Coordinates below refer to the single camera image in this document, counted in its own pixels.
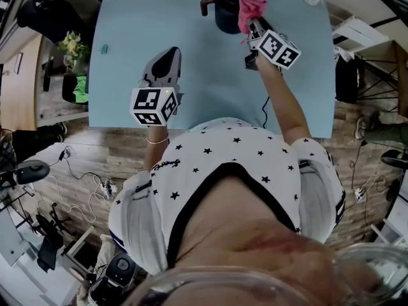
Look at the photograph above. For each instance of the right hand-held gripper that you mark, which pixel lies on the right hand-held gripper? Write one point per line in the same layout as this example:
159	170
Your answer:
277	49

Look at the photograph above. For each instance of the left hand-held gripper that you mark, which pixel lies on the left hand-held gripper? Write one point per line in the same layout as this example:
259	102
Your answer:
146	102

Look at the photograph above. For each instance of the pink cloth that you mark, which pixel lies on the pink cloth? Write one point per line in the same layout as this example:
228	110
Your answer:
250	10

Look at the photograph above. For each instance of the black kettle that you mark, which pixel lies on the black kettle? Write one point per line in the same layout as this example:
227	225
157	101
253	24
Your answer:
226	14

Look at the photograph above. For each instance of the person's left forearm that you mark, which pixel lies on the person's left forearm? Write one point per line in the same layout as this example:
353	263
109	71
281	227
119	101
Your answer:
156	155

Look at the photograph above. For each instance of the person's right forearm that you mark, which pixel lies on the person's right forearm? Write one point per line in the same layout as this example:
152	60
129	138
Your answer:
283	100

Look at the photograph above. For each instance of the bright green cloth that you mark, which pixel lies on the bright green cloth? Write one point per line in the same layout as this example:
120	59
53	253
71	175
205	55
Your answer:
81	91

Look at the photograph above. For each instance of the green binder clip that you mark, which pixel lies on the green binder clip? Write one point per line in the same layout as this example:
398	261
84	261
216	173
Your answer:
104	48

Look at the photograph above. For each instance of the black white patterned cushion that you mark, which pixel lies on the black white patterned cushion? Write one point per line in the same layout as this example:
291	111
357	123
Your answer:
342	55

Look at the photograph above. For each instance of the flower bouquet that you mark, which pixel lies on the flower bouquet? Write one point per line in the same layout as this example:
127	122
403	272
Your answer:
73	46

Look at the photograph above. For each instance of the white slatted chair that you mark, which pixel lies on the white slatted chair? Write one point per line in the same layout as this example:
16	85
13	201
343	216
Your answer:
354	32

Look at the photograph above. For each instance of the black bin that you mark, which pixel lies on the black bin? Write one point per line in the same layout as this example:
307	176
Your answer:
67	89

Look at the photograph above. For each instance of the person's white star-print shirt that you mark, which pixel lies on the person's white star-print shirt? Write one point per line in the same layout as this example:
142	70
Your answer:
220	148

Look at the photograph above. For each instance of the black garment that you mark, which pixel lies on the black garment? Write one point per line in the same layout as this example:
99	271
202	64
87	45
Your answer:
347	78

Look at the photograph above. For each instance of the large black swivel chair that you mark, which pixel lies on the large black swivel chair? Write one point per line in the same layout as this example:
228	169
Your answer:
51	18

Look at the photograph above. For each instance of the framed picture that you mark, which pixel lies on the framed picture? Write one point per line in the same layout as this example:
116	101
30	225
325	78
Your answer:
18	63

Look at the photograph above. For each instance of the person's bare neck and chin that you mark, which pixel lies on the person's bare neck and chin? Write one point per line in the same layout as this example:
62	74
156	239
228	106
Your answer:
242	234

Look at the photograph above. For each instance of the black oval base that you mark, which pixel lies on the black oval base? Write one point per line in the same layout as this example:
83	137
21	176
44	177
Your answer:
395	159

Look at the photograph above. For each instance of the small white power strip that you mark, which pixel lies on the small white power strip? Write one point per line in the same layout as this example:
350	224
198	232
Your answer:
359	193

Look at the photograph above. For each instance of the black white round machine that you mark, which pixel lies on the black white round machine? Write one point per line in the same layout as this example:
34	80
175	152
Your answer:
119	266

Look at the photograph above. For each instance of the black mesh office chair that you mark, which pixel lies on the black mesh office chair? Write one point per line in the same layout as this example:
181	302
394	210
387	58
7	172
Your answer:
48	253

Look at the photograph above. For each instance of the grey desk panel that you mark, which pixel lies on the grey desk panel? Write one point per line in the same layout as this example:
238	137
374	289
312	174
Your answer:
12	244

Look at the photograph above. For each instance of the person's clear eyeglasses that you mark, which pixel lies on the person's clear eyeglasses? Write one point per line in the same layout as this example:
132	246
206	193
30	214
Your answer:
376	249

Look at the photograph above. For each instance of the wooden table with black frame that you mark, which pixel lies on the wooden table with black frame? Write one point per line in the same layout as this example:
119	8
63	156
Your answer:
400	75

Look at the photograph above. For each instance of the white desk frame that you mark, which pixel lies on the white desk frame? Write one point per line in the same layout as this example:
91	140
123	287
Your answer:
78	245

